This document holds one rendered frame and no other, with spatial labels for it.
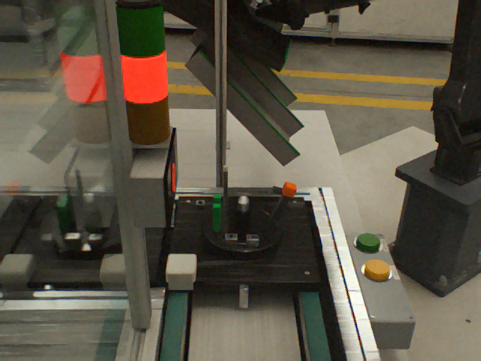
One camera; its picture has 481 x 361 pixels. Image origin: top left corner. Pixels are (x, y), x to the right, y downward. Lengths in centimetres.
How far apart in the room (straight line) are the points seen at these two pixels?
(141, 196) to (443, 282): 63
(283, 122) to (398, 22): 382
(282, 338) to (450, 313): 32
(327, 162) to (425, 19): 368
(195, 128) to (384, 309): 86
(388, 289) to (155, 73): 51
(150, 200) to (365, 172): 85
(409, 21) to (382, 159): 359
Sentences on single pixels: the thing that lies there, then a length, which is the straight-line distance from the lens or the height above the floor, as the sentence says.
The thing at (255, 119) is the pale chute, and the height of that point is 109.
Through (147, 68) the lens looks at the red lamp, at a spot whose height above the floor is 135.
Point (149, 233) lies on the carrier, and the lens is 98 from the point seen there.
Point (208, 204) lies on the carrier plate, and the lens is 105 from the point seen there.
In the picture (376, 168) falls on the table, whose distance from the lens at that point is 143.
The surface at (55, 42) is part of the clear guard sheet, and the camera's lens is 43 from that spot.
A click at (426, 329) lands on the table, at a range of 102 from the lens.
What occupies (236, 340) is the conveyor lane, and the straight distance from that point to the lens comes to 87.
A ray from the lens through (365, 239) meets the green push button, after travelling 99.
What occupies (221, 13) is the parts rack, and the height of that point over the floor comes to 129.
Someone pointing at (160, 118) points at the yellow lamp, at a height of 129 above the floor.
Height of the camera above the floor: 156
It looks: 32 degrees down
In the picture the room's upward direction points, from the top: 1 degrees clockwise
